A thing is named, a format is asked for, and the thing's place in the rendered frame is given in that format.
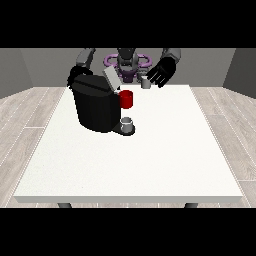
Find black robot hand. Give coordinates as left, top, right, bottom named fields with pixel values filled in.
left=66, top=65, right=94, bottom=88
left=146, top=56, right=177, bottom=89

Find small grey coffee pod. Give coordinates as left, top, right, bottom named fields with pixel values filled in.
left=140, top=75, right=152, bottom=89

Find pale grey machine lid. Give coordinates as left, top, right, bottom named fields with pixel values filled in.
left=102, top=65, right=122, bottom=91

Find black coffee machine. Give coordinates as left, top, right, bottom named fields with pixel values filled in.
left=71, top=74, right=136, bottom=137

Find red pod holder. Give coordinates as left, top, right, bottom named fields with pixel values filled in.
left=119, top=89, right=134, bottom=110

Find grey robot trunk purple rings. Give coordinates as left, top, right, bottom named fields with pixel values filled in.
left=103, top=48, right=153, bottom=84

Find small grey cup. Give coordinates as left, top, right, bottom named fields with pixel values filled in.
left=120, top=116, right=134, bottom=133

